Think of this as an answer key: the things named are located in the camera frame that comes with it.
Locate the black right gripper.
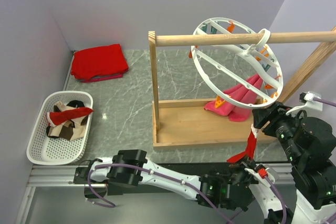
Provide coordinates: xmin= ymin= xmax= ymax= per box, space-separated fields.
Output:
xmin=251 ymin=97 xmax=306 ymax=161

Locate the red sock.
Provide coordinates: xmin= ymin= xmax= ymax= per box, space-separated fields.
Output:
xmin=227 ymin=124 xmax=259 ymax=163
xmin=47 ymin=107 xmax=93 ymax=126

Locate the cream brown striped sock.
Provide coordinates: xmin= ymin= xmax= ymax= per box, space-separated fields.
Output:
xmin=46 ymin=101 xmax=88 ymax=142

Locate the black striped sock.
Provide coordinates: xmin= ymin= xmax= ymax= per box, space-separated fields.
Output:
xmin=67 ymin=100 xmax=85 ymax=108

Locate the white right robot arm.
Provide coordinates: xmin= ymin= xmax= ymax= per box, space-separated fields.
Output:
xmin=252 ymin=102 xmax=335 ymax=223

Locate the white round clip hanger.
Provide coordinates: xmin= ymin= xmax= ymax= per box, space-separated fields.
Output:
xmin=180 ymin=17 xmax=284 ymax=109

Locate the pink hanging cloth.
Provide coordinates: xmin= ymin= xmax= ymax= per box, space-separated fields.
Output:
xmin=204 ymin=84 xmax=257 ymax=122

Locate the orange clip right rim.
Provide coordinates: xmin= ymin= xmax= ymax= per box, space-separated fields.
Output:
xmin=263 ymin=92 xmax=278 ymax=103

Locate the orange clip back right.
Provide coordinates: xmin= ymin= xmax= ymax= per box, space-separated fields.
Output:
xmin=264 ymin=75 xmax=281 ymax=90

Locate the orange clip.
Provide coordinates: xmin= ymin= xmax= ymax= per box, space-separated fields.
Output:
xmin=188 ymin=46 xmax=198 ymax=59
xmin=227 ymin=22 xmax=235 ymax=33
xmin=264 ymin=75 xmax=281 ymax=90

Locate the orange clip back left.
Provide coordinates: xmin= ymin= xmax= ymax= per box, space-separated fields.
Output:
xmin=227 ymin=22 xmax=235 ymax=33

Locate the orange clip front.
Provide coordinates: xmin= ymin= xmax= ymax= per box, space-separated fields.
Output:
xmin=188 ymin=46 xmax=198 ymax=59

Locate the teal clip left rim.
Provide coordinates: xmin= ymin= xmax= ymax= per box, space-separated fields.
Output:
xmin=201 ymin=24 xmax=217 ymax=34

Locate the folded red cloth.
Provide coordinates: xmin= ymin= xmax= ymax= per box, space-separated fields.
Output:
xmin=70 ymin=44 xmax=129 ymax=82

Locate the white perforated plastic basket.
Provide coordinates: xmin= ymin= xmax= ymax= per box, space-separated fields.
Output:
xmin=26 ymin=91 xmax=93 ymax=165

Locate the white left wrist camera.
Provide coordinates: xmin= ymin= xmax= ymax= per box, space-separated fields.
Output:
xmin=244 ymin=164 xmax=279 ymax=182

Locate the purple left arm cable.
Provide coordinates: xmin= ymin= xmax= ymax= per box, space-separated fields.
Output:
xmin=87 ymin=163 xmax=288 ymax=224

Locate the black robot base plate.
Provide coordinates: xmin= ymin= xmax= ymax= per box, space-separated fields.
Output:
xmin=73 ymin=161 xmax=253 ymax=200

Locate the aluminium frame rail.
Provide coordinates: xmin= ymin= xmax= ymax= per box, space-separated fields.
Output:
xmin=15 ymin=167 xmax=87 ymax=224

